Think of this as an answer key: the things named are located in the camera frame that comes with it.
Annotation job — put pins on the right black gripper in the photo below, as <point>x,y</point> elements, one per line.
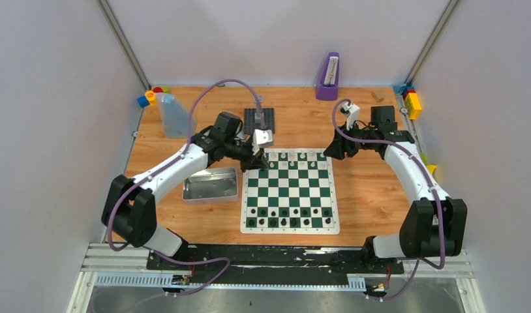
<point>338,147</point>

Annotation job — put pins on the dark grey lego baseplate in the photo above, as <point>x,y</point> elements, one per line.
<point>250,123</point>

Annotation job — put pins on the purple metronome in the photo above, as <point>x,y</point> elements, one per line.
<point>327,82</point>

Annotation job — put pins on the translucent blue plastic container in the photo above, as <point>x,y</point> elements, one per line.
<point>174,117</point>

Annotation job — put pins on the yellow curved toy piece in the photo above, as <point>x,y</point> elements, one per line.
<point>431,168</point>

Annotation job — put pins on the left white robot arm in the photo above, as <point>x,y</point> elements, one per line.
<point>130,207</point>

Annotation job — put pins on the grey lego tower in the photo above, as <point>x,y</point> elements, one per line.
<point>258,113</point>

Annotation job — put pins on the green white chess mat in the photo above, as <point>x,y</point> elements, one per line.
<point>296,179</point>

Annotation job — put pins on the colourful toy blocks left corner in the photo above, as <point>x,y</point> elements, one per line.
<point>153,97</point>

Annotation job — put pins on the metal tin with black pieces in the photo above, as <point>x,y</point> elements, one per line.
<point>213,185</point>

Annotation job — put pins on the yellow toy block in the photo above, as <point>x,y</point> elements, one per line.
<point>413,105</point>

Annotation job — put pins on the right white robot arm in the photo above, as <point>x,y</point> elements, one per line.
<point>435,222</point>

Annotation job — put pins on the small wooden block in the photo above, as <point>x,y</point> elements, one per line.
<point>377,97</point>

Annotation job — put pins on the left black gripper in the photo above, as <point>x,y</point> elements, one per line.
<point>254,158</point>

